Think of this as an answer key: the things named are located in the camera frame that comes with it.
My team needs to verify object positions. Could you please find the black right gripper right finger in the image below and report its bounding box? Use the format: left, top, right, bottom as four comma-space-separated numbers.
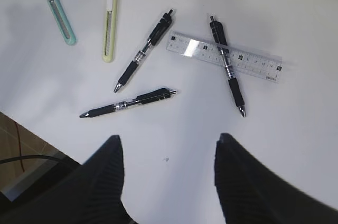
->
214, 133, 337, 223

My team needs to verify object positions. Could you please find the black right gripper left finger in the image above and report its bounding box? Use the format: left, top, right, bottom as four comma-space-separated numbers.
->
1, 135, 135, 223

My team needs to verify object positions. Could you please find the teal utility knife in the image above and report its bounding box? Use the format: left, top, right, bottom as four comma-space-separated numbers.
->
46, 0, 77, 45

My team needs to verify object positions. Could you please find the yellow utility knife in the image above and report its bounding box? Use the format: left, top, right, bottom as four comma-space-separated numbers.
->
102, 0, 118, 63

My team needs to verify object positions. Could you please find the black gel pen front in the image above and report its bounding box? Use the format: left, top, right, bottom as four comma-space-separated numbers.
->
79, 88, 177, 118

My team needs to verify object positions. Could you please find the clear plastic ruler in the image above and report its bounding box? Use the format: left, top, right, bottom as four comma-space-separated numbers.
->
166, 31, 283, 82

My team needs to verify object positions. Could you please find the black gel pen on ruler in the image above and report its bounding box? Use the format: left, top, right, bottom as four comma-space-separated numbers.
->
210, 16, 246, 118

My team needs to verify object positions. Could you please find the black gel pen middle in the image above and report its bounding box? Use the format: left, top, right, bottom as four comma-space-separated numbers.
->
114, 9, 173, 93

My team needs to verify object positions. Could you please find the black cable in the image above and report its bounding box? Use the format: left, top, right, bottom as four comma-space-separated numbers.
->
0, 155, 63, 165

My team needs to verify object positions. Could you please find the red cable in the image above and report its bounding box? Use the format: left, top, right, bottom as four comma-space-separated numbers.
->
14, 122, 26, 173

